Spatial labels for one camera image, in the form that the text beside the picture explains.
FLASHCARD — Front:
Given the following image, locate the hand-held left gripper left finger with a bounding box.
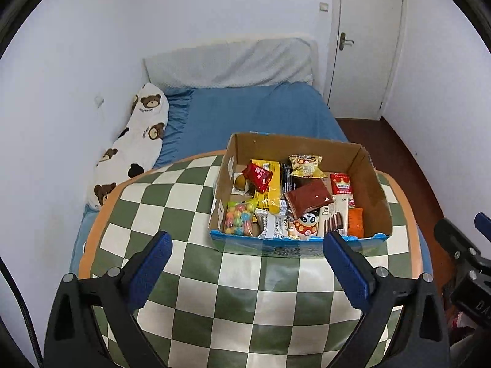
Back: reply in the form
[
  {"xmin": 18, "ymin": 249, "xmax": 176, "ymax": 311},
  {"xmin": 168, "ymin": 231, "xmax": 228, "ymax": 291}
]
[{"xmin": 44, "ymin": 231, "xmax": 173, "ymax": 368}]

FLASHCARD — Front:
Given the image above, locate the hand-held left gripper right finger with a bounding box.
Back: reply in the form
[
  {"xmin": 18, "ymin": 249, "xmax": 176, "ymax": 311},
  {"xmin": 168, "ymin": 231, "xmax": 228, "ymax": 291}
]
[{"xmin": 323, "ymin": 231, "xmax": 451, "ymax": 368}]

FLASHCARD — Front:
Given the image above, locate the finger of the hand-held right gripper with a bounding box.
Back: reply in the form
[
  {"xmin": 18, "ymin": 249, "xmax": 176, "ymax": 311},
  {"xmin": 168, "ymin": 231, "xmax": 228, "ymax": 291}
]
[
  {"xmin": 434, "ymin": 218, "xmax": 480, "ymax": 267},
  {"xmin": 474, "ymin": 212, "xmax": 491, "ymax": 242}
]

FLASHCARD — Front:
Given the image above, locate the orange snack packet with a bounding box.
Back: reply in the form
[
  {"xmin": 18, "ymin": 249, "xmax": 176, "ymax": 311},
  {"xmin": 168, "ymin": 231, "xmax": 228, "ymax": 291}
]
[{"xmin": 347, "ymin": 207, "xmax": 364, "ymax": 238}]

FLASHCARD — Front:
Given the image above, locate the white chocolate stick biscuit box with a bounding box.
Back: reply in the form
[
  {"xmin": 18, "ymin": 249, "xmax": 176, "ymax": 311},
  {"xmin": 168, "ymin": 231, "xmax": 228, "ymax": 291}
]
[{"xmin": 318, "ymin": 196, "xmax": 350, "ymax": 237}]

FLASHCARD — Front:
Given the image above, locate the panda-print snack packet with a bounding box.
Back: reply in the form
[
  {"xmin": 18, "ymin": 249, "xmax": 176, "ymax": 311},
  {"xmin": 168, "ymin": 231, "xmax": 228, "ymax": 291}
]
[{"xmin": 288, "ymin": 211, "xmax": 321, "ymax": 241}]

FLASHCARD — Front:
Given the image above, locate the brown snack packet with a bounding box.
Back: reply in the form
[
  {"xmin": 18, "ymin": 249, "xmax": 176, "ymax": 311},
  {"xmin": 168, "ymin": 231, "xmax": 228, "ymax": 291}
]
[{"xmin": 284, "ymin": 179, "xmax": 334, "ymax": 220}]

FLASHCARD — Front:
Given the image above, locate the red crown-print snack packet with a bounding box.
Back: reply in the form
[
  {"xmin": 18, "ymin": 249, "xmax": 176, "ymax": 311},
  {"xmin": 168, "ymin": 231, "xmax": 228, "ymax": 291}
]
[{"xmin": 329, "ymin": 173, "xmax": 355, "ymax": 209}]

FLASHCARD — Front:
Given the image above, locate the white barcode snack packet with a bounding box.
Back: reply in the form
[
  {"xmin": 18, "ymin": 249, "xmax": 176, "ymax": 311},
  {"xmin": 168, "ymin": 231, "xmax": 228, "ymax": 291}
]
[{"xmin": 255, "ymin": 207, "xmax": 290, "ymax": 238}]

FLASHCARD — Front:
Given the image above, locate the cardboard box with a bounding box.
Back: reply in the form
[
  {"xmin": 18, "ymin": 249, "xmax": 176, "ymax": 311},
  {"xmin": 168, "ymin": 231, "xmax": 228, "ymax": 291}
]
[{"xmin": 208, "ymin": 132, "xmax": 394, "ymax": 254}]

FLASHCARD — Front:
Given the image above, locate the bag of colourful candy balls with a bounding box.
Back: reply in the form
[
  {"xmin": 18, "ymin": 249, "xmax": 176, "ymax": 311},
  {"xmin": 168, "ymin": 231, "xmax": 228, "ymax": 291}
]
[{"xmin": 223, "ymin": 199, "xmax": 258, "ymax": 236}]

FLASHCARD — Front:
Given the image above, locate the clear packet of brown snacks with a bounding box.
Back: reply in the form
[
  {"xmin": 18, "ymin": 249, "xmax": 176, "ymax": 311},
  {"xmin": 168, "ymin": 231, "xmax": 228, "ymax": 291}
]
[{"xmin": 250, "ymin": 215, "xmax": 268, "ymax": 237}]

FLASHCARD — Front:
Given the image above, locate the yellow and black snack packet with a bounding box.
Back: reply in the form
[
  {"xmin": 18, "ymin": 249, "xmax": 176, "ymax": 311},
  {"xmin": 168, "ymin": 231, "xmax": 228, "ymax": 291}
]
[{"xmin": 249, "ymin": 159, "xmax": 294, "ymax": 215}]

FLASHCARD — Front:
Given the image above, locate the clear yellow-edged bun packet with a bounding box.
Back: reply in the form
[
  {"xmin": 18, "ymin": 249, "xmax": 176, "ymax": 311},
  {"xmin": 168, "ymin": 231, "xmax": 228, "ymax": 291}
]
[{"xmin": 288, "ymin": 154, "xmax": 323, "ymax": 179}]

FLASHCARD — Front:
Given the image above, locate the clear packet with yellow cake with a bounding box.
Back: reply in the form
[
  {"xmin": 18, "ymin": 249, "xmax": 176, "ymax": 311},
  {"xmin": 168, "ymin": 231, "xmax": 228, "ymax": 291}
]
[{"xmin": 231, "ymin": 173, "xmax": 254, "ymax": 197}]

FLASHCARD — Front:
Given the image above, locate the small red snack packet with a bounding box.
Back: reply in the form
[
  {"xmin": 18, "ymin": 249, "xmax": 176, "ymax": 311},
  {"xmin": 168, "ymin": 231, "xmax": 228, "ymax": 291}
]
[{"xmin": 242, "ymin": 162, "xmax": 274, "ymax": 194}]

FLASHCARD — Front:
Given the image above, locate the green white checkered table cover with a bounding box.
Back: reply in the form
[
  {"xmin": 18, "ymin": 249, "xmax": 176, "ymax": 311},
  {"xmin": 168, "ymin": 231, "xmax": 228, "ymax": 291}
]
[{"xmin": 79, "ymin": 149, "xmax": 424, "ymax": 368}]

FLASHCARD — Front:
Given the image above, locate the white bear-print pillow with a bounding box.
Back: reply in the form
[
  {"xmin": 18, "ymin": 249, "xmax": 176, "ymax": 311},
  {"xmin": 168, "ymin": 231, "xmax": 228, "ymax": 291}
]
[{"xmin": 85, "ymin": 83, "xmax": 170, "ymax": 211}]

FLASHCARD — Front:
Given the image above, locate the blue bed sheet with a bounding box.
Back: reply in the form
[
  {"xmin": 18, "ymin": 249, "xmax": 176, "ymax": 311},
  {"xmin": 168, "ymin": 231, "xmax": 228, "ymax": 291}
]
[{"xmin": 69, "ymin": 82, "xmax": 432, "ymax": 277}]

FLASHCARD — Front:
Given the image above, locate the white door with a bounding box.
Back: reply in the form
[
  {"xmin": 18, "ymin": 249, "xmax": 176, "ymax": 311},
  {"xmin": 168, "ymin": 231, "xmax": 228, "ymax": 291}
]
[{"xmin": 324, "ymin": 0, "xmax": 407, "ymax": 120}]

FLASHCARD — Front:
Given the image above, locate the black cable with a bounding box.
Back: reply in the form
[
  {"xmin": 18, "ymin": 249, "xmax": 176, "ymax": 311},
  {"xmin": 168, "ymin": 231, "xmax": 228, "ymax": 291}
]
[{"xmin": 0, "ymin": 257, "xmax": 43, "ymax": 368}]

